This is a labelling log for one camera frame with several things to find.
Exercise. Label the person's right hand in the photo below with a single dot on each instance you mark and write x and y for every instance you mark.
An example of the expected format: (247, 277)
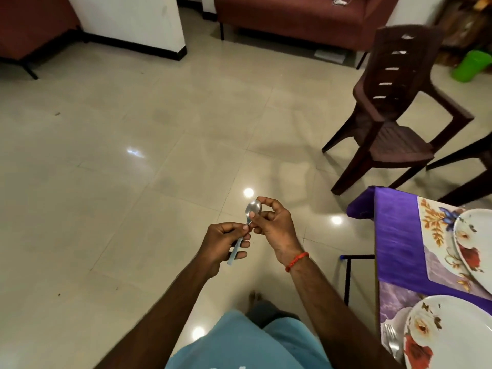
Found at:
(277, 228)

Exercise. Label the person's left hand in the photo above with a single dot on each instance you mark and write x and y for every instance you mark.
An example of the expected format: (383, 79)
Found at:
(223, 243)

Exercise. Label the steel spoon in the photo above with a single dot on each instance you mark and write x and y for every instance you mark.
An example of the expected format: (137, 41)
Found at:
(253, 207)

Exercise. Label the steel fork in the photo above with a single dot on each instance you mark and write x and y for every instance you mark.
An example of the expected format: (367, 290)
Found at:
(392, 339)

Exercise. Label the white floral plate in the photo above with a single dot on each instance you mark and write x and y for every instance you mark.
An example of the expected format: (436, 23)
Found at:
(453, 338)
(476, 249)

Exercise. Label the person's left forearm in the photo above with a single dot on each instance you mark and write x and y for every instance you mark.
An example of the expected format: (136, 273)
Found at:
(158, 326)

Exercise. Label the person's right forearm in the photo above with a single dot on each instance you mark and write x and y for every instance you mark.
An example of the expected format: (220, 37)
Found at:
(342, 319)

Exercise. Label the person's dark trousers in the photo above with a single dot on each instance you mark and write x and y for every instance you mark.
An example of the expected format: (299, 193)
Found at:
(269, 311)

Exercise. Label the person's teal t-shirt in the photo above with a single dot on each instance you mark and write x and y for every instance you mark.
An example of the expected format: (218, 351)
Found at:
(246, 346)

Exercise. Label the purple tablecloth table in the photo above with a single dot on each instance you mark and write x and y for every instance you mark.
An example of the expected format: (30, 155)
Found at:
(396, 234)

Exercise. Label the red wrist thread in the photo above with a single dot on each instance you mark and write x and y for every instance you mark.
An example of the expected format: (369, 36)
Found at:
(297, 261)

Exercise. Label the red-brown sofa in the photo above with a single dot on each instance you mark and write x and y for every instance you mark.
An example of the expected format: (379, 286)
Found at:
(307, 19)

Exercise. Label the white charger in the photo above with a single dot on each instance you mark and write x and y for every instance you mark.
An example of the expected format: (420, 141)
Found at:
(340, 0)

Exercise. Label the green plastic bucket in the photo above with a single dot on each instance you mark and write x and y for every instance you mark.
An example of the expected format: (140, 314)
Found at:
(470, 66)

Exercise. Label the brown armchair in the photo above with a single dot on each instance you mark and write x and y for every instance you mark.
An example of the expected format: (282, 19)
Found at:
(35, 27)

